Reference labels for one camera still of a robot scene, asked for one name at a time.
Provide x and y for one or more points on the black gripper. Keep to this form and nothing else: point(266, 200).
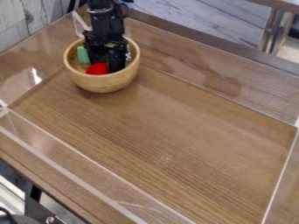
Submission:
point(106, 51)

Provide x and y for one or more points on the red round fruit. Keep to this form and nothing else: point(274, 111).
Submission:
point(98, 69)

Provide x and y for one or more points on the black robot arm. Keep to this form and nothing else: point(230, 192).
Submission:
point(107, 19)

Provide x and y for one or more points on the green sponge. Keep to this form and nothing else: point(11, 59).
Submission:
point(83, 57)

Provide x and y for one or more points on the wooden bowl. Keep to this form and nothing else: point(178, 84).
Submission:
point(101, 83)

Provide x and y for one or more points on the metal table leg background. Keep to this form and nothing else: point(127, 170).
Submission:
point(277, 30)

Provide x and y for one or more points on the black table leg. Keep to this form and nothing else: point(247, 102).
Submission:
point(35, 210)

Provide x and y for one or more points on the clear acrylic tray wall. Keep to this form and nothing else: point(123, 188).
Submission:
point(85, 186)

